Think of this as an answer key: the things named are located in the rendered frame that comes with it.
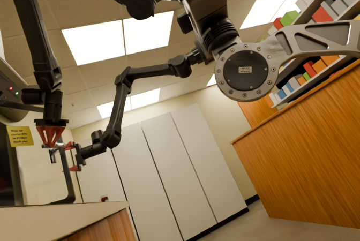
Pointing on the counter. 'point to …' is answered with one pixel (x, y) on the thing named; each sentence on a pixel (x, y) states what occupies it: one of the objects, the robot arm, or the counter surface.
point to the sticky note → (20, 135)
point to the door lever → (54, 147)
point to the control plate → (5, 84)
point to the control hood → (12, 75)
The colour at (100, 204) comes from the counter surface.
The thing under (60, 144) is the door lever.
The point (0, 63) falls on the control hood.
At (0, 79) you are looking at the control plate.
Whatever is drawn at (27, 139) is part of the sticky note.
